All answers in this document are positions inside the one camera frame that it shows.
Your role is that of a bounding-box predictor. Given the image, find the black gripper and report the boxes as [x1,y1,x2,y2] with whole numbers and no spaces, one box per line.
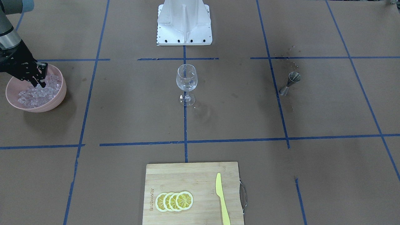
[0,44,48,88]

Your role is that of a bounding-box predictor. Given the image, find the steel jigger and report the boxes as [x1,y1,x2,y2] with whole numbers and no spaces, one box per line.
[279,71,301,96]

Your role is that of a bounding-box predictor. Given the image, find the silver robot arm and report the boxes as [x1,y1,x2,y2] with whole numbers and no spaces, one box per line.
[0,0,48,88]

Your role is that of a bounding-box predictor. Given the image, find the pile of clear ice cubes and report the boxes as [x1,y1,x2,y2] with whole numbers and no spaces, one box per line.
[18,74,62,108]

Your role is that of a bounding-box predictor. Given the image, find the clear wine glass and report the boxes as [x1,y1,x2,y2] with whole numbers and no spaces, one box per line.
[176,64,198,107]

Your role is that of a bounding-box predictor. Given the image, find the pink bowl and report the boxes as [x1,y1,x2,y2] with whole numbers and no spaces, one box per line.
[6,64,66,113]

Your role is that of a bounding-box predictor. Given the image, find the lemon slice farthest from knife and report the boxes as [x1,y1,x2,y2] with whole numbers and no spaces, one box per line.
[156,192,167,212]

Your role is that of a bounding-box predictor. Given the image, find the wooden cutting board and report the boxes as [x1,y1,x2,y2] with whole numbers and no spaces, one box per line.
[142,162,244,225]

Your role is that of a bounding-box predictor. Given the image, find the lemon slice nearest knife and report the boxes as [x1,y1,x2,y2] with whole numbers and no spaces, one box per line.
[176,191,194,210]

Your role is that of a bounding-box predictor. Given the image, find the yellow plastic knife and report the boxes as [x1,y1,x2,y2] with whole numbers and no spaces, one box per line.
[215,172,231,225]

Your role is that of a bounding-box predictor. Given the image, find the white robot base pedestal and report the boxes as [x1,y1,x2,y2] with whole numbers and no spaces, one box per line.
[156,0,213,46]

